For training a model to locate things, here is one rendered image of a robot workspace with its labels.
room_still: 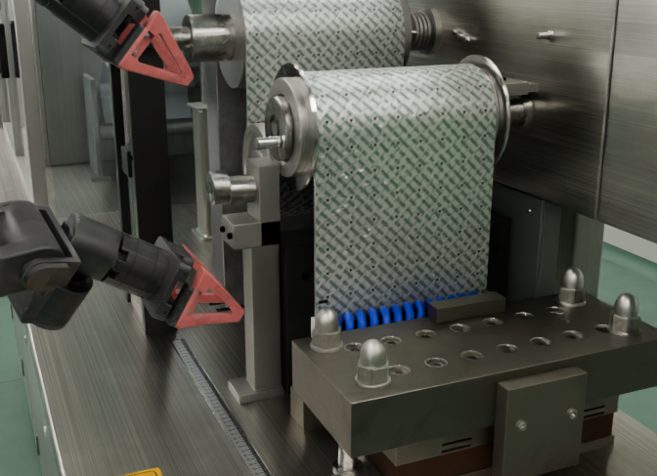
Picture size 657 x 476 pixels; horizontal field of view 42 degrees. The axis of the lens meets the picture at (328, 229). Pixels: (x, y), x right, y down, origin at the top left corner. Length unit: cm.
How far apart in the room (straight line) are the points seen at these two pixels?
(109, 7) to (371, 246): 39
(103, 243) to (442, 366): 37
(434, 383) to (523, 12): 51
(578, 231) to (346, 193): 49
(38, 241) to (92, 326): 55
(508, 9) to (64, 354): 78
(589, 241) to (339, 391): 63
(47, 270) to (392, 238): 40
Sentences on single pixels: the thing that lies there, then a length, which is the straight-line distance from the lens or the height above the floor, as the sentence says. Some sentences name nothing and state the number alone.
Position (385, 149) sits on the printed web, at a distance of 99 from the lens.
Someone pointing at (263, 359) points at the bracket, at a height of 95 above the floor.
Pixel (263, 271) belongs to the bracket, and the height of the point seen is 107.
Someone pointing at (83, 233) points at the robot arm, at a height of 117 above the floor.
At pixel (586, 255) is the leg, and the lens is 138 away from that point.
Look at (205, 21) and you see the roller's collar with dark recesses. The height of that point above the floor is 136.
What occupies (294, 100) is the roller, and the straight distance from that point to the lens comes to 96.
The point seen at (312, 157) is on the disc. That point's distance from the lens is 95.
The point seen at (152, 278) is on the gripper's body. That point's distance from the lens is 91.
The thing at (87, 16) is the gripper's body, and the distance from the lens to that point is 89.
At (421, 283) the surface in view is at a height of 106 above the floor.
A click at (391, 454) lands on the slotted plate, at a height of 95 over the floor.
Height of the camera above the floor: 143
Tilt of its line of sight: 17 degrees down
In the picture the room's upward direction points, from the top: straight up
